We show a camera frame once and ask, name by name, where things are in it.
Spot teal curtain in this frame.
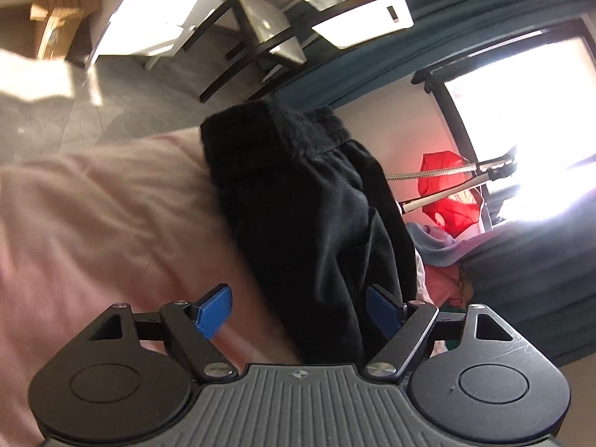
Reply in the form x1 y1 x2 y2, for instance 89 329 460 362
461 196 596 368
275 0 596 108

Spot pink cloth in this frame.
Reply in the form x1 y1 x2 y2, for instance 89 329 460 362
421 261 471 308

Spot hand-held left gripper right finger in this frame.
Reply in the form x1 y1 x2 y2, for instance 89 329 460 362
363 284 513 380

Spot light blue cloth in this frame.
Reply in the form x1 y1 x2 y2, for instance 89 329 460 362
405 223 462 268

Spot red garment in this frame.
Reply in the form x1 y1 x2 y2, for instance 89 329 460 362
416 150 485 236

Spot black pants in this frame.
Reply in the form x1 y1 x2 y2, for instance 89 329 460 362
200 100 417 364

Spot cardboard box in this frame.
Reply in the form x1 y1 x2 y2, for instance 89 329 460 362
30 0 103 61

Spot white back chair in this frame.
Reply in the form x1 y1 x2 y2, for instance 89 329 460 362
179 0 415 103

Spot window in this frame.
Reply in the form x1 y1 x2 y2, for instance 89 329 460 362
412 28 596 229

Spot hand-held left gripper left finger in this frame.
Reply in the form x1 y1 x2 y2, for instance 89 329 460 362
86 283 238 383

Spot white dressing table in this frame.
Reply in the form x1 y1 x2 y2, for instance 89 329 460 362
91 0 345 70

